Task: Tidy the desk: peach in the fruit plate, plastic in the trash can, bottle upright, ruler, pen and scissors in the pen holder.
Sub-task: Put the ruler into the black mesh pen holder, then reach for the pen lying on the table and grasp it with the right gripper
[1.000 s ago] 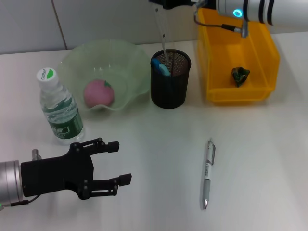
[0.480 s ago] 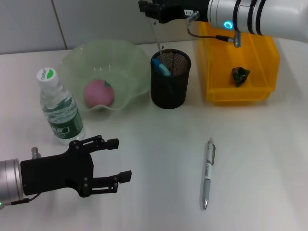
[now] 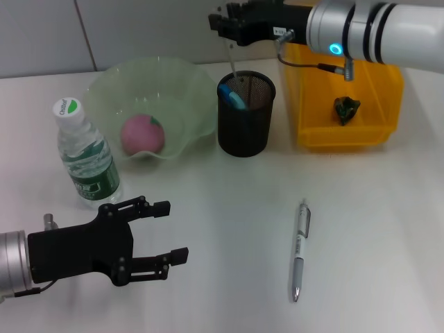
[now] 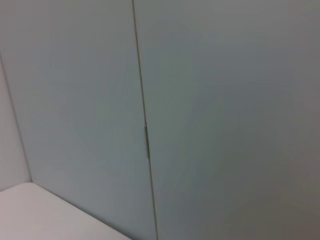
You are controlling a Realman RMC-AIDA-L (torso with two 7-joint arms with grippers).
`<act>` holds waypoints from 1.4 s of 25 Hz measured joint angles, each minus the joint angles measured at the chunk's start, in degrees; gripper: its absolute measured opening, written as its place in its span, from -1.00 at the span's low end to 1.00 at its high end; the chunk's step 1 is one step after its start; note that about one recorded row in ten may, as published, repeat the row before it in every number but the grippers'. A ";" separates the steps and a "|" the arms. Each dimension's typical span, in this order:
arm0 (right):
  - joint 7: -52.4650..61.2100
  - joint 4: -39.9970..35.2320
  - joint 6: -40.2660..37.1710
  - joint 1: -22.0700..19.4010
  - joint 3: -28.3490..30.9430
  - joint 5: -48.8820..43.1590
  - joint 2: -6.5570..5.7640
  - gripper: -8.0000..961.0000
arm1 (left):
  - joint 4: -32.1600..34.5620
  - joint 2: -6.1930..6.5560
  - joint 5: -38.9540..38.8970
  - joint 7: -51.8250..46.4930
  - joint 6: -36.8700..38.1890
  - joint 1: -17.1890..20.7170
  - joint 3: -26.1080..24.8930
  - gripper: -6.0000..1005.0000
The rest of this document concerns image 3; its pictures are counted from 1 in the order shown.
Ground green glass fruit bowl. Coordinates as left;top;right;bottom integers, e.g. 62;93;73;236
83;57;218;160

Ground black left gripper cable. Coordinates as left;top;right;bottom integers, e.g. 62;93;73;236
13;280;57;298

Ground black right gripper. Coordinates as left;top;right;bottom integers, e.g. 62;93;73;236
207;0;314;49

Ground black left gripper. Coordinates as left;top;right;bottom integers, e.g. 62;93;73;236
26;196;189;287

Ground black mesh pen holder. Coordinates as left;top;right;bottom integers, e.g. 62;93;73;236
216;70;276;157

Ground blue scissors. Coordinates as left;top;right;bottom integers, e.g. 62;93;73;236
219;83;248;111

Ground clear plastic ruler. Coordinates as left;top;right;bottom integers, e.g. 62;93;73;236
221;36;244;85

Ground silver grey pen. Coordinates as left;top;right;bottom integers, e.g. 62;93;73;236
288;198;312;303

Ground yellow plastic bin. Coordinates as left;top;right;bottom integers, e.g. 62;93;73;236
284;43;406;153

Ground clear water bottle green label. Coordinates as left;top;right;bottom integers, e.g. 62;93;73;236
52;96;123;209

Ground pink toy peach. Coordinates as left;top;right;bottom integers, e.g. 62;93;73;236
120;113;166;155

